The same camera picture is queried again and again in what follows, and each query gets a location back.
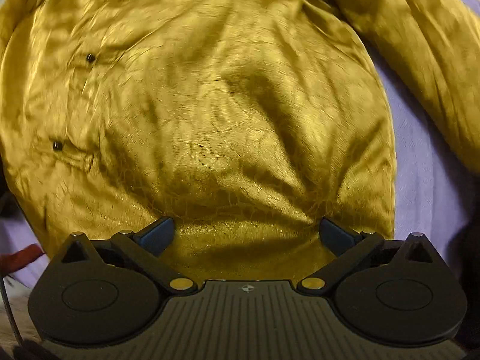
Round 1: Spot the gold satin jacket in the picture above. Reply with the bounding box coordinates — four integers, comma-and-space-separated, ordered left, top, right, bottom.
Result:
0, 0, 480, 282

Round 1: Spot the purple floral bed sheet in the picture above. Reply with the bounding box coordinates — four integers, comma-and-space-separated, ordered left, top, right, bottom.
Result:
0, 0, 480, 290

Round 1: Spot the red tag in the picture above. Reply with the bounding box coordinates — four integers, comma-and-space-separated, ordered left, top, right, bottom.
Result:
0, 244, 44, 277

